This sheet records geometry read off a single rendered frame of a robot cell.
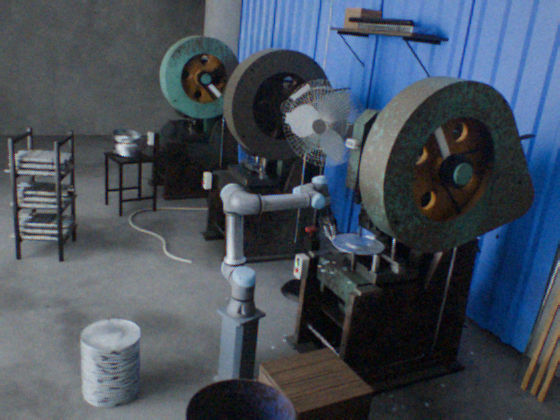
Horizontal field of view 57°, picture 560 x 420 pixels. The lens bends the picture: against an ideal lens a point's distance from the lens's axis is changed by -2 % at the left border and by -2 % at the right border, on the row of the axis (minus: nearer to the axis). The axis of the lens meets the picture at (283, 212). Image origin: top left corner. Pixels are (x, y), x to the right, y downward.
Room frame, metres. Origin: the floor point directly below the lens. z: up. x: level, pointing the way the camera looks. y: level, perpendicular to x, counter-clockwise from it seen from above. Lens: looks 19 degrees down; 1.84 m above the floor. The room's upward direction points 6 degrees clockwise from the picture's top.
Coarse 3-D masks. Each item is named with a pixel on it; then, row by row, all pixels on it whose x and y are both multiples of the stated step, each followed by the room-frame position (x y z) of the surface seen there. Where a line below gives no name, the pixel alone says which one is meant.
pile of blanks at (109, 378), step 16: (96, 352) 2.12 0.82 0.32; (112, 352) 2.14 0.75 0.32; (128, 352) 2.19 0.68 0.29; (96, 368) 2.12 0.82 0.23; (112, 368) 2.14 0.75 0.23; (128, 368) 2.18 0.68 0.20; (96, 384) 2.13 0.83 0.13; (112, 384) 2.13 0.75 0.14; (128, 384) 2.18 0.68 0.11; (96, 400) 2.12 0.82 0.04; (112, 400) 2.13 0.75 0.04; (128, 400) 2.18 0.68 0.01
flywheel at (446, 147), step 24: (456, 120) 2.45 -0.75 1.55; (432, 144) 2.39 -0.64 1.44; (456, 144) 2.46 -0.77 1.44; (480, 144) 2.54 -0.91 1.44; (432, 168) 2.39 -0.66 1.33; (456, 168) 2.32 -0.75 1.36; (480, 168) 2.56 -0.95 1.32; (432, 192) 2.44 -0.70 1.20; (456, 192) 2.50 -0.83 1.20; (480, 192) 2.55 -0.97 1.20; (432, 216) 2.43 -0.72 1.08; (456, 216) 2.50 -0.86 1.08
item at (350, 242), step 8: (344, 240) 2.77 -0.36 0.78; (352, 240) 2.76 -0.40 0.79; (360, 240) 2.78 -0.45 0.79; (368, 240) 2.81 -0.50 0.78; (376, 240) 2.81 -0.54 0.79; (344, 248) 2.65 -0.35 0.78; (352, 248) 2.66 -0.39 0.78; (360, 248) 2.67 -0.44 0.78; (368, 248) 2.68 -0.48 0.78; (376, 248) 2.70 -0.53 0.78
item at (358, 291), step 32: (448, 256) 2.70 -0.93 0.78; (384, 288) 2.54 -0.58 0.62; (416, 288) 2.61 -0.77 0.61; (448, 288) 2.73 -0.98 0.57; (352, 320) 2.42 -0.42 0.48; (384, 320) 2.53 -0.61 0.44; (416, 320) 2.66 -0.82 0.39; (448, 320) 2.77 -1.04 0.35; (352, 352) 2.44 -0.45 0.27; (384, 352) 2.56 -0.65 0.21; (416, 352) 2.68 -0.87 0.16; (448, 352) 2.80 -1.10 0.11; (384, 384) 2.53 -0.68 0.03
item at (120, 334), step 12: (96, 324) 2.34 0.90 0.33; (108, 324) 2.36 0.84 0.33; (120, 324) 2.37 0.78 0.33; (132, 324) 2.38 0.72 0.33; (96, 336) 2.24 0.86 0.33; (108, 336) 2.24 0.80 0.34; (120, 336) 2.25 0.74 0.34; (132, 336) 2.27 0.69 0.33; (96, 348) 2.14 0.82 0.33; (108, 348) 2.15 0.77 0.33; (120, 348) 2.16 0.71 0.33
